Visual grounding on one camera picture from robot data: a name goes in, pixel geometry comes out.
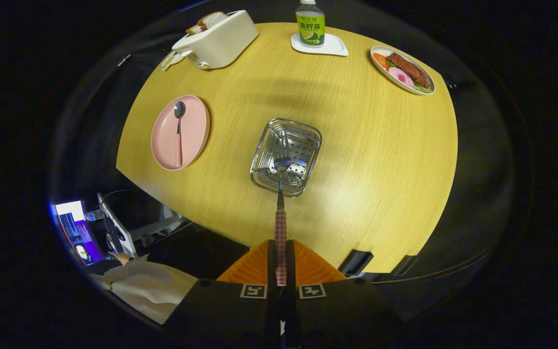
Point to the silver clip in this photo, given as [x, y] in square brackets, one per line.
[124, 60]

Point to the white toaster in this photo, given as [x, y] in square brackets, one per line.
[221, 43]

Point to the computer monitor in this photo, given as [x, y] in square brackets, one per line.
[78, 232]

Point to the pink round food slice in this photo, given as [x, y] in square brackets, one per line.
[400, 76]

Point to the white divided condiment dish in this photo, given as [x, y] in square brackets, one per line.
[170, 60]

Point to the white clothing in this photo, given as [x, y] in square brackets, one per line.
[148, 291]

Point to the toast bread slice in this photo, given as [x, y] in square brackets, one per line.
[212, 19]
[194, 29]

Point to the black table bracket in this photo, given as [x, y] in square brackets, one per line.
[355, 262]
[404, 265]

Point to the brown meat piece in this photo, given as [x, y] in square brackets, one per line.
[412, 70]

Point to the orange carrot piece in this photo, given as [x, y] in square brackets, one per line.
[380, 59]

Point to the white oval food plate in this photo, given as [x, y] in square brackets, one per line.
[380, 68]

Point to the pink round plate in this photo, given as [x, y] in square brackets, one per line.
[194, 131]

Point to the white square coaster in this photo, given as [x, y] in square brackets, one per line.
[334, 47]

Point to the green label tea bottle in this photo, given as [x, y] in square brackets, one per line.
[310, 29]

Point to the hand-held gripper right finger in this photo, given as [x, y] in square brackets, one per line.
[337, 310]

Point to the white laptop stand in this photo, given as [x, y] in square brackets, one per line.
[116, 228]

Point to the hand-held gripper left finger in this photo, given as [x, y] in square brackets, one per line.
[230, 310]

